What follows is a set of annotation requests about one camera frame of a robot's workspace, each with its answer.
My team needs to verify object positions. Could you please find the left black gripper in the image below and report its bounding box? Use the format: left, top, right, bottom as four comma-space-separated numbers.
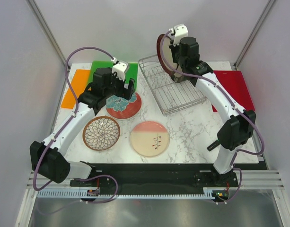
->
104, 70, 135, 101

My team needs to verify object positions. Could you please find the dark red rimmed beige plate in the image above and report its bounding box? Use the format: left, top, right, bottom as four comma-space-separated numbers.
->
156, 34, 181, 75

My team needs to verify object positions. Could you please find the pink beige leaf plate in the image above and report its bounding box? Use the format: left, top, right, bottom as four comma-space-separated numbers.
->
130, 121, 170, 157

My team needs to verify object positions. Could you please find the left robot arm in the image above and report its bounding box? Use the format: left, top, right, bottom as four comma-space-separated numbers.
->
30, 62, 135, 186

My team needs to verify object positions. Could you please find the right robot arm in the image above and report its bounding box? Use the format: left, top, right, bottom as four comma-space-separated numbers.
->
169, 36, 256, 186

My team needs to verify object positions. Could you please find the red blue flower plate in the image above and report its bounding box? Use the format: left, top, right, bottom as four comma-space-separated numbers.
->
105, 92, 142, 120

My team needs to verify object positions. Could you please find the green plastic folder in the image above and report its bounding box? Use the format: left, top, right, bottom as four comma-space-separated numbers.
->
87, 61, 139, 90

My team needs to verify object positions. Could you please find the black gold rimmed plate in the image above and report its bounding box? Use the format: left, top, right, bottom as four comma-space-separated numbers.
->
170, 71, 186, 83

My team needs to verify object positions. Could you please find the brown floral pattern plate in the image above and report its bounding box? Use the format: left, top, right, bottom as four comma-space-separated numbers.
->
82, 116, 121, 151

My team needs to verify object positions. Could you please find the orange plastic folder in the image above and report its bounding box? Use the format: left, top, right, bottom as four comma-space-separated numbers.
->
61, 69, 91, 109

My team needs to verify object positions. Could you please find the red plastic folder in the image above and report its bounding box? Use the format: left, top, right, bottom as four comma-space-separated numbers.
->
214, 70, 255, 111

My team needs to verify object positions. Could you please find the black green highlighter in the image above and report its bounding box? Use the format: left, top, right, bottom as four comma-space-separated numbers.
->
207, 140, 220, 151

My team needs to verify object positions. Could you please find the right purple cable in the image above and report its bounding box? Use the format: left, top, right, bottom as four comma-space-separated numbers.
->
158, 29, 265, 205

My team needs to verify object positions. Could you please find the purple cable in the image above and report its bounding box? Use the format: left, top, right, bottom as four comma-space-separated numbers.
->
32, 46, 119, 215
158, 29, 265, 205

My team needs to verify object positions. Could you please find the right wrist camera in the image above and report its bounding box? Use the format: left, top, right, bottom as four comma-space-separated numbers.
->
169, 24, 188, 46

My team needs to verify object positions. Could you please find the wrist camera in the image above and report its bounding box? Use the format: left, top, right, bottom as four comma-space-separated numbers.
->
112, 59, 130, 82
169, 24, 188, 46

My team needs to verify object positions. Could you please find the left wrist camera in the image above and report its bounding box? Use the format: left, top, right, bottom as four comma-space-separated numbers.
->
112, 59, 130, 82

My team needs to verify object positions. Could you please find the metal wire dish rack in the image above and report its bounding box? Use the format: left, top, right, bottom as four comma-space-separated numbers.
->
138, 55, 207, 115

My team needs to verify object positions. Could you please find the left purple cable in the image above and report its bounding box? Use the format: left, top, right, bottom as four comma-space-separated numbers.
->
32, 46, 119, 215

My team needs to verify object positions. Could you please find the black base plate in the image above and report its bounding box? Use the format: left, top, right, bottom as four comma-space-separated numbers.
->
70, 163, 238, 194

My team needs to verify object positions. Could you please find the white cable duct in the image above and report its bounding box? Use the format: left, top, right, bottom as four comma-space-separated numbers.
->
37, 189, 215, 200

